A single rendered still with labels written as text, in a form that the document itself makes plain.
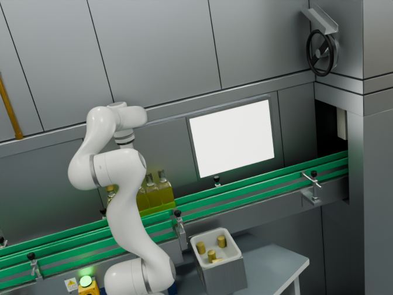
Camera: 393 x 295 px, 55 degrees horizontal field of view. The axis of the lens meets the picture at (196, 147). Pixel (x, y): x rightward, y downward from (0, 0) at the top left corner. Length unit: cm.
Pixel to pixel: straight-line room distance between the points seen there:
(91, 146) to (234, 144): 89
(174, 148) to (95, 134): 69
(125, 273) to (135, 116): 57
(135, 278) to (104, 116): 52
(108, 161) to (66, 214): 82
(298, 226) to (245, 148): 63
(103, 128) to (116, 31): 62
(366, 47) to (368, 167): 52
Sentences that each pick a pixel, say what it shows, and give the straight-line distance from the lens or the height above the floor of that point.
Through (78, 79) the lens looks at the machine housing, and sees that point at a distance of 170.
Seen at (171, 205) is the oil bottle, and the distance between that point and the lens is 173.
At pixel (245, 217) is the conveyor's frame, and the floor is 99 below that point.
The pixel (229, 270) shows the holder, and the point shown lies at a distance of 160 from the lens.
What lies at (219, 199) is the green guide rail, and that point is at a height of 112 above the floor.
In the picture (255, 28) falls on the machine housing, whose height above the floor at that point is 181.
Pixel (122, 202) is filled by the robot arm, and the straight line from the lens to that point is 115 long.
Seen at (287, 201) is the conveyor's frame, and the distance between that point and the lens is 189.
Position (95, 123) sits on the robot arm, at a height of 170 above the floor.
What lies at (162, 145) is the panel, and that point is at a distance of 176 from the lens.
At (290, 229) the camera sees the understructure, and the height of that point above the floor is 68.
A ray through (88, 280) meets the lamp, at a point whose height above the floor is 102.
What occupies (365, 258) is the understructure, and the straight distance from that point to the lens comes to 209.
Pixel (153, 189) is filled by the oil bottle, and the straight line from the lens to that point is 168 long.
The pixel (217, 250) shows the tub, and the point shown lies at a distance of 174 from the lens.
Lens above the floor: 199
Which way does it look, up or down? 21 degrees down
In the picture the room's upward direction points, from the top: 11 degrees counter-clockwise
